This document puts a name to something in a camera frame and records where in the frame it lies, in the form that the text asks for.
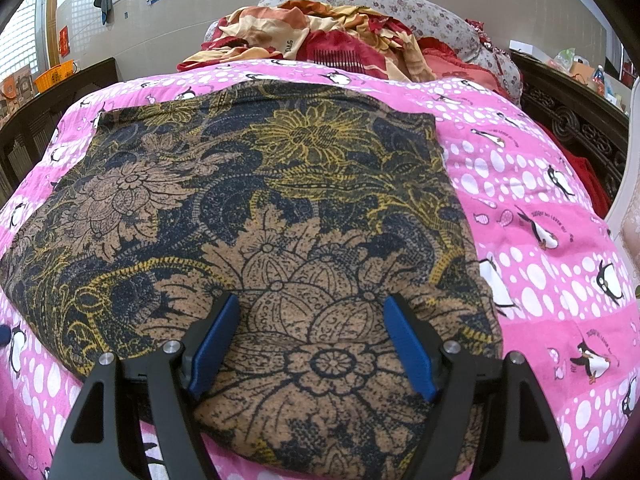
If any grey floral pillow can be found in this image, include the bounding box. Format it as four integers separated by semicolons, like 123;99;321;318
204;0;523;102

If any pink penguin bed sheet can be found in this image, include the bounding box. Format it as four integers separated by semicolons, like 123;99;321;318
1;61;639;479

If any clutter on headboard shelf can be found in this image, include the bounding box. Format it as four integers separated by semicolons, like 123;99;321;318
509;39;631;113

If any dark floral patterned garment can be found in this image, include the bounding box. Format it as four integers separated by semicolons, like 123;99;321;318
1;80;501;479

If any red and beige blanket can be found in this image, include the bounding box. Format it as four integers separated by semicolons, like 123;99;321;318
177;0;509;98

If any orange plastic basket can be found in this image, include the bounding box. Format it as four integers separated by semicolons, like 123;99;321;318
34;60;78;93

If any dark carved wooden headboard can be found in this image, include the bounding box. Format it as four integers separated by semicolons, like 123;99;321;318
511;51;629;200

